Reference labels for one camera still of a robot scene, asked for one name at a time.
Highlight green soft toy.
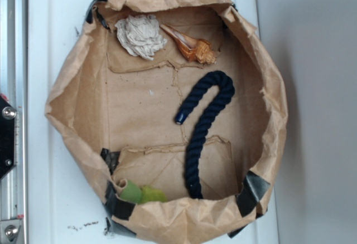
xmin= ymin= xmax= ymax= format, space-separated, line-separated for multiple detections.
xmin=118 ymin=179 xmax=167 ymax=204

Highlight silver corner bracket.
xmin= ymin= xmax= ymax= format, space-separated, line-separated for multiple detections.
xmin=1 ymin=219 xmax=22 ymax=244

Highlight orange conch seashell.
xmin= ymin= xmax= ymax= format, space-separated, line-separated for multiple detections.
xmin=160 ymin=24 xmax=216 ymax=65

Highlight dark blue rope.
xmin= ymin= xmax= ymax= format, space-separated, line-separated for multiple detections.
xmin=174 ymin=70 xmax=236 ymax=199

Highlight crumpled white cloth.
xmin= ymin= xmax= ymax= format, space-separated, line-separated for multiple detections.
xmin=114 ymin=14 xmax=167 ymax=61

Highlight brown paper bag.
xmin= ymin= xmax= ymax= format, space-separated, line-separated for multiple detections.
xmin=45 ymin=0 xmax=288 ymax=243

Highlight aluminium frame rail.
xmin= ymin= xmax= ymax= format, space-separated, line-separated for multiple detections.
xmin=1 ymin=0 xmax=28 ymax=243

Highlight black mounting bracket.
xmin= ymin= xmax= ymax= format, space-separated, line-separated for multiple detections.
xmin=1 ymin=93 xmax=17 ymax=180

